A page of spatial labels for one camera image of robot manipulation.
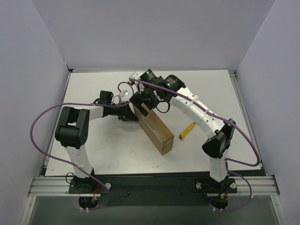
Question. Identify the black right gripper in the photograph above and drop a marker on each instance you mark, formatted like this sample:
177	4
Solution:
142	101

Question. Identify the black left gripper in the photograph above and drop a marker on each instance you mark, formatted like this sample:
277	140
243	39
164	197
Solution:
129	115

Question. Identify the brown cardboard express box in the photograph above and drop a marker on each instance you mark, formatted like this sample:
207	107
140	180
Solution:
156	130

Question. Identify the yellow utility knife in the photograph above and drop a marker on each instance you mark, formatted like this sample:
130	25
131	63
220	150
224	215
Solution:
184	133

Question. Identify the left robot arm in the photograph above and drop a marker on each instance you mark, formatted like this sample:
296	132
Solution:
73	127

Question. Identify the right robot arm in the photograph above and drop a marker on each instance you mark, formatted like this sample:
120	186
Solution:
218	132

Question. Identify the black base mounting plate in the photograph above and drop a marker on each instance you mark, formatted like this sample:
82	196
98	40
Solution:
155	198

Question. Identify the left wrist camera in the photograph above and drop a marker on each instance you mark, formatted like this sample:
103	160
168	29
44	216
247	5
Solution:
124	93

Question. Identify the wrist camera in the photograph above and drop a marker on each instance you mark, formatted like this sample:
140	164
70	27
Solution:
135	75
124	93

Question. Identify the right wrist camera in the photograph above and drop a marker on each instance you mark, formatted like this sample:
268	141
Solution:
135	75

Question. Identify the aluminium table edge rail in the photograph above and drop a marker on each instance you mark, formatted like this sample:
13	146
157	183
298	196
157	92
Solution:
232	74

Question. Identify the aluminium front frame rail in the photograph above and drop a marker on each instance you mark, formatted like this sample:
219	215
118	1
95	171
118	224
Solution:
59	186

